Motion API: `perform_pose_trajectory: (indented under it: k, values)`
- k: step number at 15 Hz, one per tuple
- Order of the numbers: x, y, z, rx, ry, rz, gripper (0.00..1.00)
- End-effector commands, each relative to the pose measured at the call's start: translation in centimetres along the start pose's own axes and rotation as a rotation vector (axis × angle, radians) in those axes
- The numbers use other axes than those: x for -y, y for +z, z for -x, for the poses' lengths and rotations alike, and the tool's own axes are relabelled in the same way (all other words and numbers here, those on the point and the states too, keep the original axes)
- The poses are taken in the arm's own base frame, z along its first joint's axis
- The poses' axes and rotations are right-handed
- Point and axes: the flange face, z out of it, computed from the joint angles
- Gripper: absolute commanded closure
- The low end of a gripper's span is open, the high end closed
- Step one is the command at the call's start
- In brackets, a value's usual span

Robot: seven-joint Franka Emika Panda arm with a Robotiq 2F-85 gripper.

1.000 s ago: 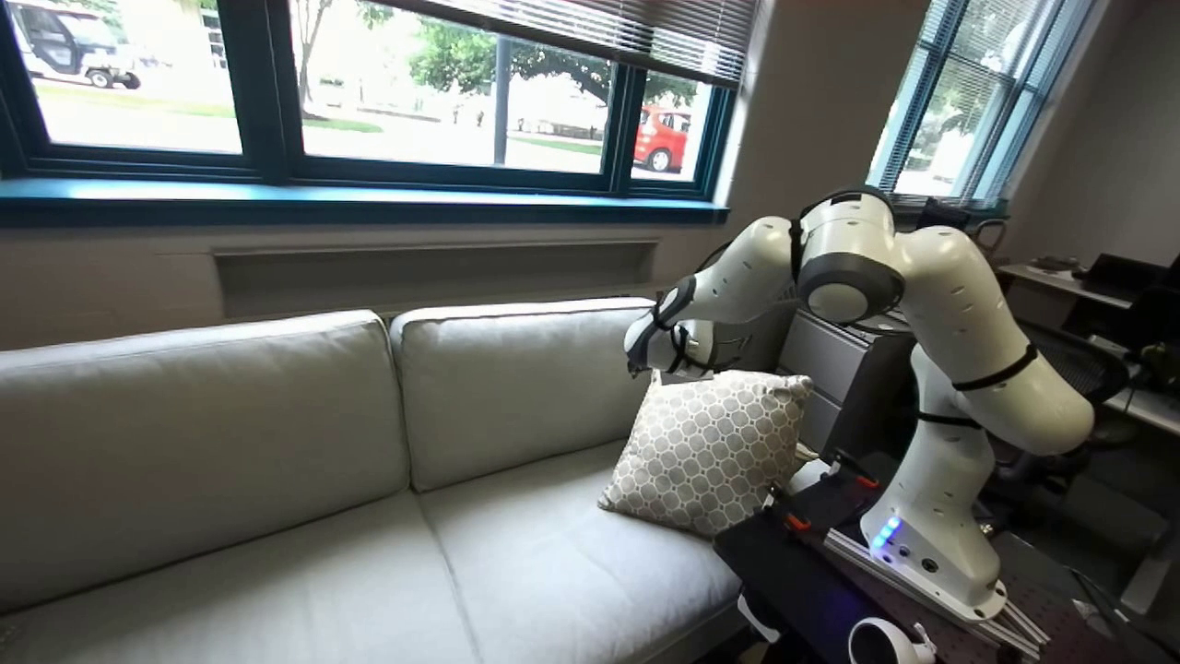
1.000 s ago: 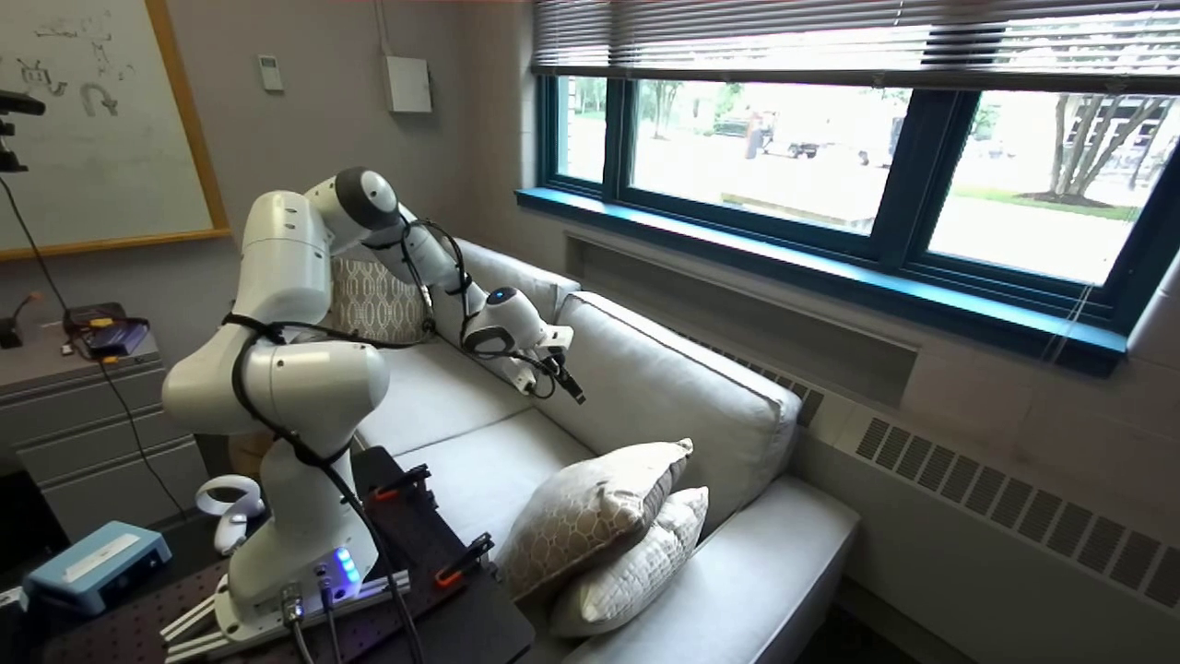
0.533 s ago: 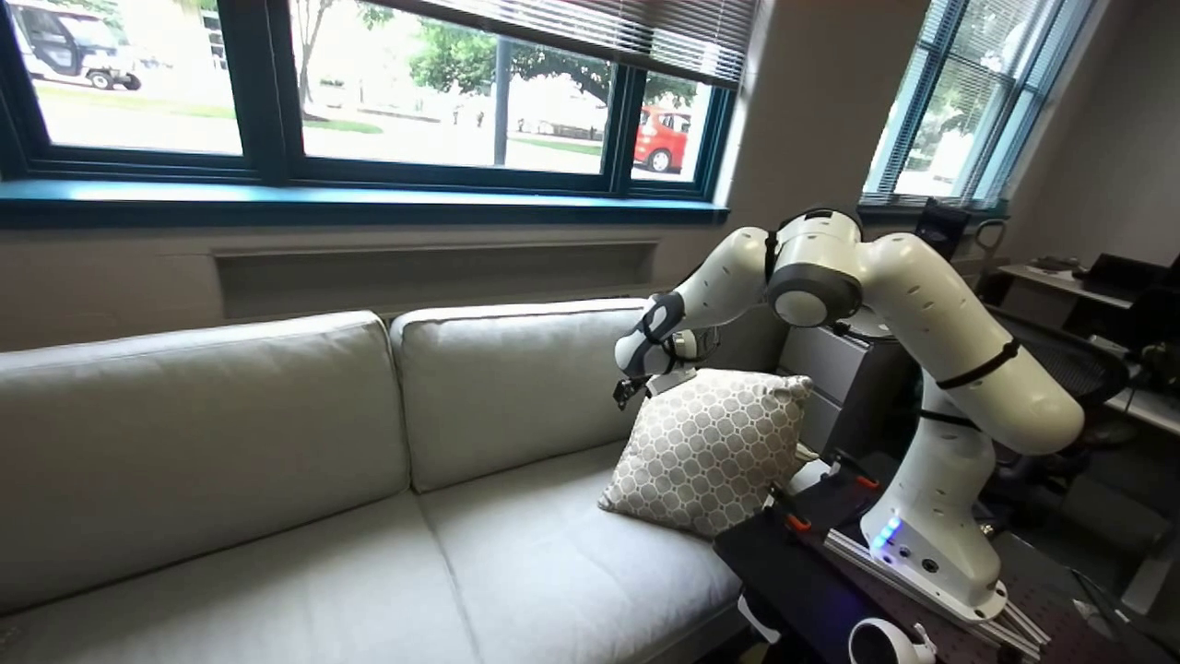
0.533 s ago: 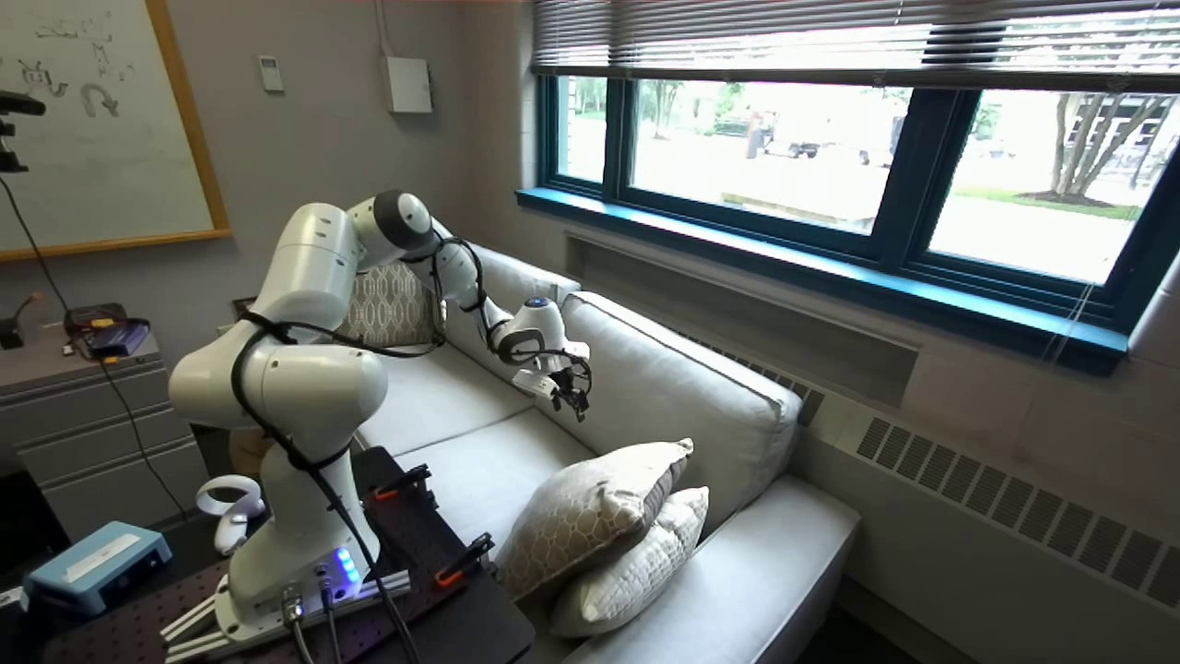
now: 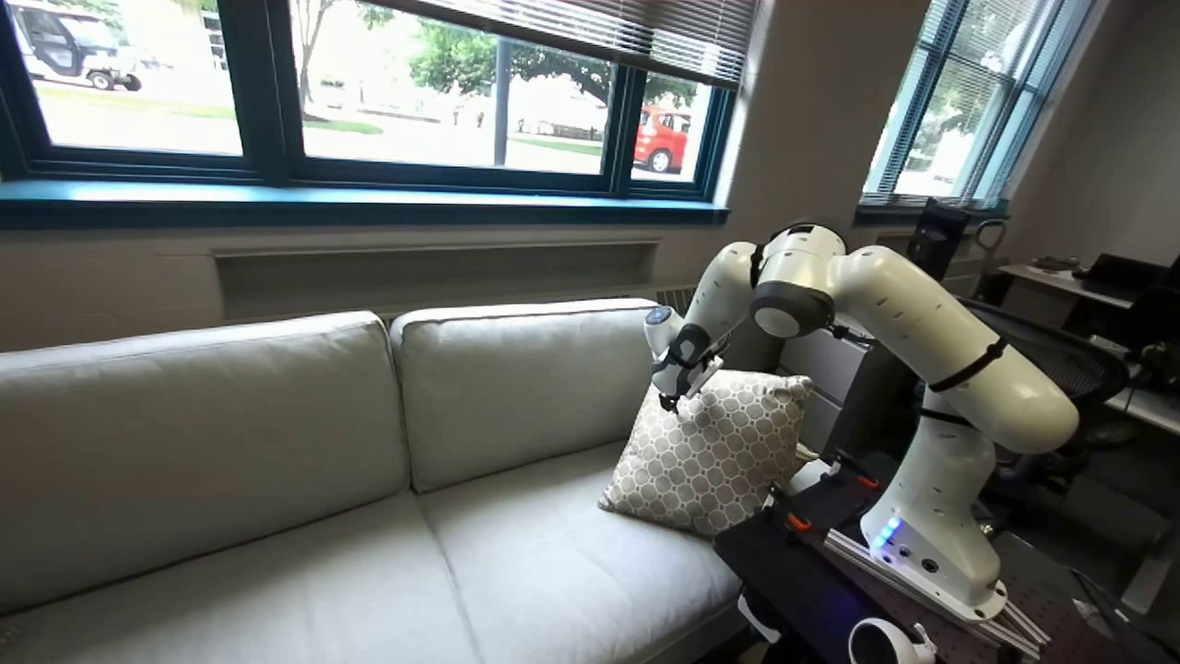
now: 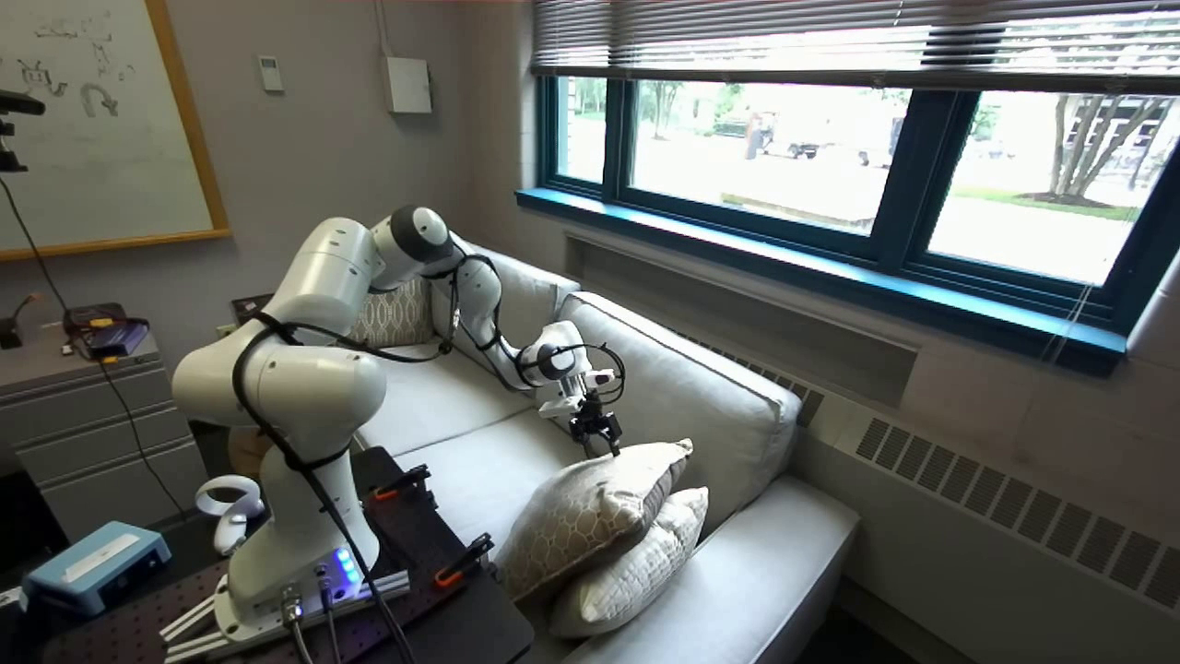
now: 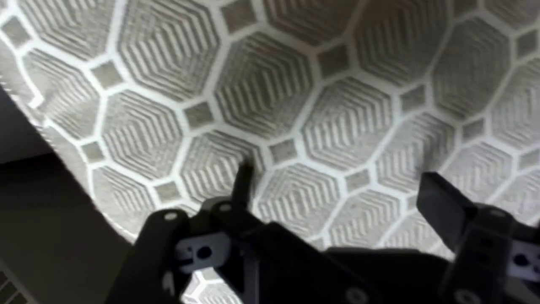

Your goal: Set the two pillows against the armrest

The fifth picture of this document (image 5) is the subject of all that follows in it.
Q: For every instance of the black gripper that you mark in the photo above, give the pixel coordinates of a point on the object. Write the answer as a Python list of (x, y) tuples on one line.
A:
[(689, 378)]

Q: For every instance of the hexagon patterned beige pillow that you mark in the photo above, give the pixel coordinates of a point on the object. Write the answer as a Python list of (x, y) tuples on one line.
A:
[(705, 454)]

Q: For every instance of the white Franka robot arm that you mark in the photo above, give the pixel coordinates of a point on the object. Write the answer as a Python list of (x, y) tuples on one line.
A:
[(944, 356)]

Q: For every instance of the grey filing cabinet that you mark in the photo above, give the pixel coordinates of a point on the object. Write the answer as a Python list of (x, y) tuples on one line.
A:
[(852, 392)]

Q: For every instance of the grey sofa back cushion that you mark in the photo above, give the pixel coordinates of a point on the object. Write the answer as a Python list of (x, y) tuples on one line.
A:
[(518, 382), (196, 443)]

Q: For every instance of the orange black clamp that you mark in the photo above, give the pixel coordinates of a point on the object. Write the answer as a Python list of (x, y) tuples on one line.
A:
[(796, 517), (861, 483)]

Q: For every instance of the black robot table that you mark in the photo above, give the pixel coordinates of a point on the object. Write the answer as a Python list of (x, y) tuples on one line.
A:
[(788, 576)]

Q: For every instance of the grey sofa seat cushion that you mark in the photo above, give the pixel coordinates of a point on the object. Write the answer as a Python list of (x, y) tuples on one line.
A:
[(566, 576), (224, 591)]

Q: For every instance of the red car outside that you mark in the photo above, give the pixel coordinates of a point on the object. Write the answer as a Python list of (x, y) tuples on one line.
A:
[(664, 137)]

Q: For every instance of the grey fabric sofa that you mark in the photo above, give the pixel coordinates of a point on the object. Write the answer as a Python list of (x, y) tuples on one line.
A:
[(555, 576)]

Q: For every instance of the dark monitor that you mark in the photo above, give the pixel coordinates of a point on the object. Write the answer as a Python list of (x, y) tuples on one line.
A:
[(944, 233)]

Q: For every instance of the grey slatted window blind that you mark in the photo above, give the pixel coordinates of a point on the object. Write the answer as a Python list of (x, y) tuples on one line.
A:
[(615, 24)]

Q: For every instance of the narrow teal side window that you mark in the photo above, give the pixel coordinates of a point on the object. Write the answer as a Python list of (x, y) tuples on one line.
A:
[(973, 88)]

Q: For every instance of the black laptop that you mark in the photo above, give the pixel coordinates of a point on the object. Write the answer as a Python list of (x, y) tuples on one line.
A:
[(1126, 277)]

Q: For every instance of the dark vehicle outside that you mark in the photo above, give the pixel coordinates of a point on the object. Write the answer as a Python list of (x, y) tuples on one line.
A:
[(69, 41)]

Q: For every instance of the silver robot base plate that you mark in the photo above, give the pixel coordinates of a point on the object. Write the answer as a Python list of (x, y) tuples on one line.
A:
[(1019, 630)]

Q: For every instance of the wide teal window frame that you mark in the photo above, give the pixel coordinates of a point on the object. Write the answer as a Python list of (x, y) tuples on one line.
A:
[(270, 88)]

